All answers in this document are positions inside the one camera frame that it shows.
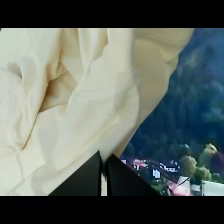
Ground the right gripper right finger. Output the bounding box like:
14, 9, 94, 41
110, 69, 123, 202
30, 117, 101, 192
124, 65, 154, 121
105, 153, 162, 197

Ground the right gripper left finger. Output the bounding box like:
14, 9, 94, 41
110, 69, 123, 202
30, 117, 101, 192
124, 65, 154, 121
48, 150, 103, 197

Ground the cream garment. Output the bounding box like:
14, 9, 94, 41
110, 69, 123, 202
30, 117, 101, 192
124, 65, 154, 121
0, 27, 195, 197

